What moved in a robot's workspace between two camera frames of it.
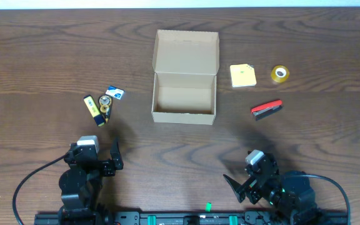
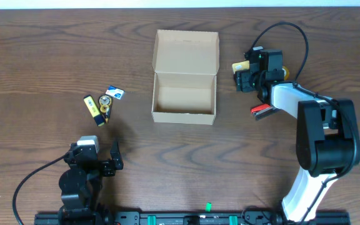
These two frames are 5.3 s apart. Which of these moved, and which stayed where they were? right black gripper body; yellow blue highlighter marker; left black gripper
Moved: right black gripper body
Stayed: left black gripper; yellow blue highlighter marker
